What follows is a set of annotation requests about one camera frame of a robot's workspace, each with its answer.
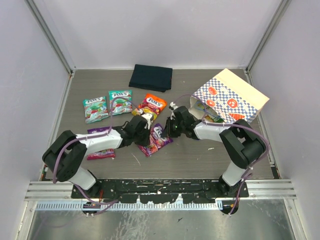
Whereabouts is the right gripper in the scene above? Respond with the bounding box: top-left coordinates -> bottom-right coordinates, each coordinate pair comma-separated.
160,117 -> 185,138

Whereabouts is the orange snack packet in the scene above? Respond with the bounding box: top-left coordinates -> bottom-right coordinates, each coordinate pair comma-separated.
132,93 -> 167,120

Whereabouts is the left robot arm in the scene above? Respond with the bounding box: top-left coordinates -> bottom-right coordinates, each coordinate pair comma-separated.
42,113 -> 153,198

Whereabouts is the orange packet in bag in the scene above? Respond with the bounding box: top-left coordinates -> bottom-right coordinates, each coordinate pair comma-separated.
204,115 -> 224,123

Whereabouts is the dark folded cloth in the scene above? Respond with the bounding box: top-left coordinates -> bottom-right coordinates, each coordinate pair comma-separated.
128,64 -> 173,93

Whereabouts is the checkered paper bag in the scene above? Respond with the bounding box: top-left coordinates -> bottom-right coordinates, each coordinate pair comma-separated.
189,68 -> 269,124

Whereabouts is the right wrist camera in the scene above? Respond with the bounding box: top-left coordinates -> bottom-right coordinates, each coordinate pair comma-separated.
168,101 -> 177,120

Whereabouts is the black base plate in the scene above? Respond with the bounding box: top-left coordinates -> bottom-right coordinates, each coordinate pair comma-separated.
85,179 -> 240,204

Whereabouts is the green tea snack packet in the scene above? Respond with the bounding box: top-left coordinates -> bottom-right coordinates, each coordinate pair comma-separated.
194,101 -> 208,113

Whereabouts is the slotted cable duct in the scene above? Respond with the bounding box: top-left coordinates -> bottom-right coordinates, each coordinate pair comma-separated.
35,200 -> 223,212

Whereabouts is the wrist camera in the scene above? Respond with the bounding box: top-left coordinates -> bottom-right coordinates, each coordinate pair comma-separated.
141,112 -> 154,130
168,101 -> 177,120

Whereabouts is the pink snack packet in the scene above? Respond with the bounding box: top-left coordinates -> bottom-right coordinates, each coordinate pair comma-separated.
87,126 -> 116,161
138,123 -> 173,157

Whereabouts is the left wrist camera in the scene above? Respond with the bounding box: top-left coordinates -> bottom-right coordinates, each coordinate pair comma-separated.
141,112 -> 154,130

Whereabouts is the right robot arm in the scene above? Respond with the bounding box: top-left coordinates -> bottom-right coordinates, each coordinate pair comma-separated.
162,102 -> 269,197

